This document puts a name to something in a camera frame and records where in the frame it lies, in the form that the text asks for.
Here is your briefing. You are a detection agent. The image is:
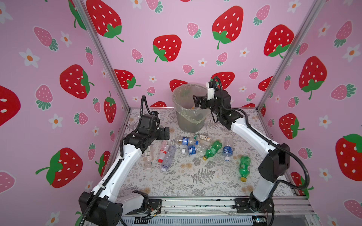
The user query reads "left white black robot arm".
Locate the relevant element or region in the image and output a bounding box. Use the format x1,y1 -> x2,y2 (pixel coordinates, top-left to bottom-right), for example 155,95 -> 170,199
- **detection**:
78,96 -> 170,226

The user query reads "small clear bottle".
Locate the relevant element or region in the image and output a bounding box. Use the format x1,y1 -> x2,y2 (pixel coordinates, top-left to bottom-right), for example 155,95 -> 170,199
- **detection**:
144,146 -> 154,169

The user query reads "small bottle blue label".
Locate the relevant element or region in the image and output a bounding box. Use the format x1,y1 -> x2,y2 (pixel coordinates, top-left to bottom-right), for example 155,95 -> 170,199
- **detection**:
182,145 -> 207,155
176,136 -> 199,146

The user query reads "crushed clear bottle white cap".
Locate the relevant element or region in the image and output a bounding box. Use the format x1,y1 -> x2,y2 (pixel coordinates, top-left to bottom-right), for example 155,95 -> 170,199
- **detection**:
161,145 -> 177,172

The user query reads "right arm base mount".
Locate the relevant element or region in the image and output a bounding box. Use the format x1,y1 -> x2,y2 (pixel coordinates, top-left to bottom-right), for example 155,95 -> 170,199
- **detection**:
232,198 -> 274,214

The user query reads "small bottle blue label upper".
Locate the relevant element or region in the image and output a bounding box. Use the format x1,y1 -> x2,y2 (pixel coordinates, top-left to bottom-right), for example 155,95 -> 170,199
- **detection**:
176,136 -> 199,146

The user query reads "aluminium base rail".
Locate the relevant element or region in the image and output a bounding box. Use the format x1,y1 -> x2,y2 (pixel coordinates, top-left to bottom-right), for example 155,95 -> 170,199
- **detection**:
76,196 -> 320,226

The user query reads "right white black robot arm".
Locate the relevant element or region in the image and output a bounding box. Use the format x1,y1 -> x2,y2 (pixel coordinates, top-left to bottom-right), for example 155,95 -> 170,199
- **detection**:
193,76 -> 310,213

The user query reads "grey mesh waste bin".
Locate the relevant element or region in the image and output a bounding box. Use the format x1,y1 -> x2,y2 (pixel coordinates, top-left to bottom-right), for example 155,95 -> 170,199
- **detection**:
172,83 -> 212,134

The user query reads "clear bottle red cap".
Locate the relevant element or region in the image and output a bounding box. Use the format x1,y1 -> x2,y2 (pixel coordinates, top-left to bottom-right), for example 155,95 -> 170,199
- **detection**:
158,140 -> 170,163

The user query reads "clear bottle bird label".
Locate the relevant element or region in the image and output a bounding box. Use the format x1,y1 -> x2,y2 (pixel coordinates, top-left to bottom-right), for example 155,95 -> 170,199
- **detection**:
193,133 -> 212,146

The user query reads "small bottle blue label lower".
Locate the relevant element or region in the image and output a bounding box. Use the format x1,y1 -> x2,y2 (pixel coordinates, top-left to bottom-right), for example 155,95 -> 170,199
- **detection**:
182,145 -> 207,155

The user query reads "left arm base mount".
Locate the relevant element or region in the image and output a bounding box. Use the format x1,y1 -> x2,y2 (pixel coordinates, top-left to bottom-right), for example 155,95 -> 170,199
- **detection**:
136,199 -> 162,216

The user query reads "clear plastic bin liner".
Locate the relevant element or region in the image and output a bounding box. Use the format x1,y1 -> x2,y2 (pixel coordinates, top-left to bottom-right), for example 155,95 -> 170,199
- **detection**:
172,82 -> 213,127

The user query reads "green bottle yellow cap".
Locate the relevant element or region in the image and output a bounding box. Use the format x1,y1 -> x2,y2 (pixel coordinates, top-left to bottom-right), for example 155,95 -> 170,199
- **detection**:
239,156 -> 251,182
203,140 -> 222,161

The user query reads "blue label bottle white cap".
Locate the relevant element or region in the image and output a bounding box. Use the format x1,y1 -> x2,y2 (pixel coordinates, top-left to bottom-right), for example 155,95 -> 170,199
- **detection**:
222,138 -> 233,162

